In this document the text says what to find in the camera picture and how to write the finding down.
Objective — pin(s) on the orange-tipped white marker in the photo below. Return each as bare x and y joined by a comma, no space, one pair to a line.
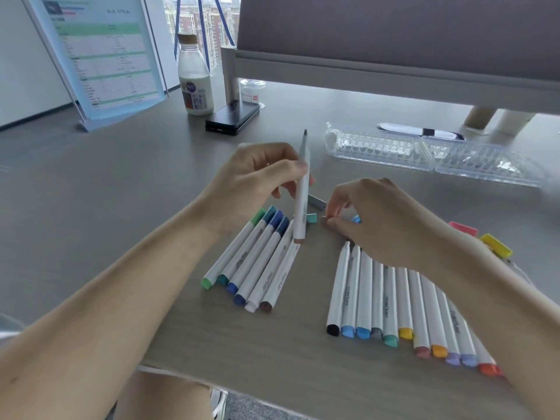
433,319

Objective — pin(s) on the white milk bottle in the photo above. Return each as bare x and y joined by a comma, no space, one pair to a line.
195,87

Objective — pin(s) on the blue-ended white marker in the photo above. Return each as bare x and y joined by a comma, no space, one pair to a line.
251,256

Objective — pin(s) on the white paper cup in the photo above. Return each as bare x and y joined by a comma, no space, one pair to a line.
514,122

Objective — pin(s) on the black rectangular power bank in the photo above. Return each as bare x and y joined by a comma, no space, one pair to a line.
232,118

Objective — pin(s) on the grey desk divider shelf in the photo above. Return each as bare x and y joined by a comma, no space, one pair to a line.
393,30

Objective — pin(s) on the pink-ended white marker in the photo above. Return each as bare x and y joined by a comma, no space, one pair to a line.
499,371

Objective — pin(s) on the person's left forearm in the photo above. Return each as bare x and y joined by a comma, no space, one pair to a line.
87,319

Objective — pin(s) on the person's bare leg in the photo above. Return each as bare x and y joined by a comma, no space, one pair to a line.
162,398

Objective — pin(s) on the black-ended white marker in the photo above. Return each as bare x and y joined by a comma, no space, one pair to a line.
339,297

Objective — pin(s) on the brown-ended white marker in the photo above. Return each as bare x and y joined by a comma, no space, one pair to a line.
280,279

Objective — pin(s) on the person's right forearm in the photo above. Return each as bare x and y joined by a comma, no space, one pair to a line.
512,319

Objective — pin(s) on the person's right hand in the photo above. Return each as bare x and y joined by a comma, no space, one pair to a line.
393,227

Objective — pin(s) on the brown paper cup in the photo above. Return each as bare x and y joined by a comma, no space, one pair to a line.
479,118

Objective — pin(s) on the mint-ended white marker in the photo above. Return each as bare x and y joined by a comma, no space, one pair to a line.
389,301

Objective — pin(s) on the set of red-toned markers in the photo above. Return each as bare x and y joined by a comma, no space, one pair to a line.
437,319

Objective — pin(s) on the tan-ended white marker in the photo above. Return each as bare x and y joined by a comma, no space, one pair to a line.
302,205

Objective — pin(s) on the mint marker cap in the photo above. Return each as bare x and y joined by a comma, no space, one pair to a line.
311,218

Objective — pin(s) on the small clear jar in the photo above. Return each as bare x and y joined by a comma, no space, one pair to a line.
252,93

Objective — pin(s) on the red-tipped white marker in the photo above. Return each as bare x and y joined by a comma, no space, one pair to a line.
485,363

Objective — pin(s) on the person's left hand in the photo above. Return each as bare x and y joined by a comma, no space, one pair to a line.
245,183

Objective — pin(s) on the clear plastic marker case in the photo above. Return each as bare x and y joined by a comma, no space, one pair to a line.
380,148

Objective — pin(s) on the sky-blue-ended white marker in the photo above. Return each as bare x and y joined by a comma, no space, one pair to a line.
364,297
351,297

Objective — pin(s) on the blue marker cap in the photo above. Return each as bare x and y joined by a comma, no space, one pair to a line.
276,217

